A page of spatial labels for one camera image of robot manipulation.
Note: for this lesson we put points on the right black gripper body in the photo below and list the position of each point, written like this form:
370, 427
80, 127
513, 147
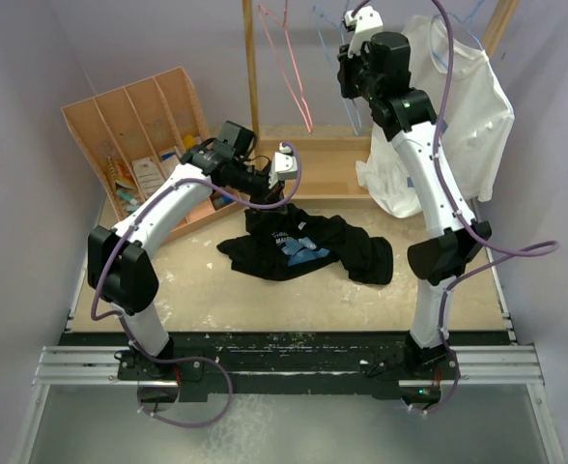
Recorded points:
356, 80

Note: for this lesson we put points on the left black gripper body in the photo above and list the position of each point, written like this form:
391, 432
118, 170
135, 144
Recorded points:
254, 184

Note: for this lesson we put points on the black t-shirt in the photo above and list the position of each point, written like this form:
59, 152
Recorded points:
288, 243

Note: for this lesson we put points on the blue wire hanger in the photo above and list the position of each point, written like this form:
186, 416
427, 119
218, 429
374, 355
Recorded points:
331, 34

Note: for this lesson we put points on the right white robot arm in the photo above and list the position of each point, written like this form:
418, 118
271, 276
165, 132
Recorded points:
374, 66

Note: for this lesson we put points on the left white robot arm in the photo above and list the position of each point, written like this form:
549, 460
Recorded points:
119, 259

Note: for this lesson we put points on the blue hanger under white shirt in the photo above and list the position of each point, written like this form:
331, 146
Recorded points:
465, 22

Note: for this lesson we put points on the white t-shirt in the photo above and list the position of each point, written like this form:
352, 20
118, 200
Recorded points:
476, 125

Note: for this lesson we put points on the blue capped bottle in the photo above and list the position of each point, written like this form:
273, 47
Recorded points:
220, 201

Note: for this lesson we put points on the wooden clothes rack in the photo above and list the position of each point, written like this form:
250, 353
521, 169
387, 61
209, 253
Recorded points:
328, 154

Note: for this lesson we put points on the white paper card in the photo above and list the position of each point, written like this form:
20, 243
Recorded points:
148, 176

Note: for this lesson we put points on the spiral notebook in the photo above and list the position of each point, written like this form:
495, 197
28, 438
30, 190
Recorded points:
119, 174

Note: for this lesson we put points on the pink desk organizer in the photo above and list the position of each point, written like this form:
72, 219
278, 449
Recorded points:
149, 118

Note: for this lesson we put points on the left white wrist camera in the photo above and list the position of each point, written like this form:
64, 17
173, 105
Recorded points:
284, 165

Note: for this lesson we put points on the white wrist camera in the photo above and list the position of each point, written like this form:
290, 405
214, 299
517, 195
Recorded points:
284, 165
364, 23

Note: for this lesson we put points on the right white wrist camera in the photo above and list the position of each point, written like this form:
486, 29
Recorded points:
364, 23

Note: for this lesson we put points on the pink wire hanger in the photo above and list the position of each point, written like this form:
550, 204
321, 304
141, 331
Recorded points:
286, 60

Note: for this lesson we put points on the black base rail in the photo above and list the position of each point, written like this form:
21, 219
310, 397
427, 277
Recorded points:
368, 364

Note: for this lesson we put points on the aluminium frame rail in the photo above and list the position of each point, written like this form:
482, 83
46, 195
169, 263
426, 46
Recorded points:
518, 365

